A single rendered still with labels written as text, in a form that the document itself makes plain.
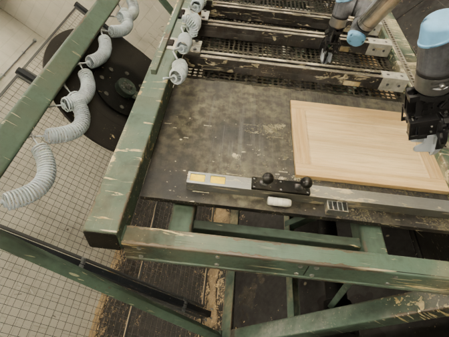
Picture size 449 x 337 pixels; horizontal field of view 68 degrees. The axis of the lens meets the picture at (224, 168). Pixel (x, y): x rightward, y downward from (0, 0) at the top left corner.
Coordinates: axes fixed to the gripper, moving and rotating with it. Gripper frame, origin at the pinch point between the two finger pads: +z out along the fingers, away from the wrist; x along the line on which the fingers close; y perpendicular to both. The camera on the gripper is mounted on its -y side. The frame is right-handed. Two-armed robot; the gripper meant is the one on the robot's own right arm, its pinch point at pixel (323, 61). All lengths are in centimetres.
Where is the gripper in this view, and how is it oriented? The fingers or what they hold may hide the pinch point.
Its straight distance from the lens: 187.3
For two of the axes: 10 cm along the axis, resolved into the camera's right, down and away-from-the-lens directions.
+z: -0.7, 6.5, 7.6
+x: 9.9, 1.2, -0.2
